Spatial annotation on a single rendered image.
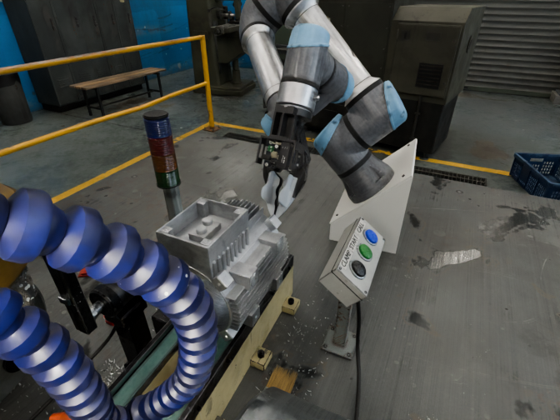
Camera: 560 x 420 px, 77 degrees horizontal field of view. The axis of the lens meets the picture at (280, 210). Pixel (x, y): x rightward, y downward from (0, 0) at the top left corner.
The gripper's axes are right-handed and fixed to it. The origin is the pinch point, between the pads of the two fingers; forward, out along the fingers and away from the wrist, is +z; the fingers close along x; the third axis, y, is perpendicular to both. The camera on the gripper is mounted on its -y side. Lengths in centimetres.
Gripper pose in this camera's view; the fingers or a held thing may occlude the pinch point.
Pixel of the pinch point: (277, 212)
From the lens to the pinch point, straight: 70.7
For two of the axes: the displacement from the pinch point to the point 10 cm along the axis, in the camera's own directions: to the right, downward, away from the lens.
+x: 9.1, 2.2, -3.5
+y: -3.6, 0.0, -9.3
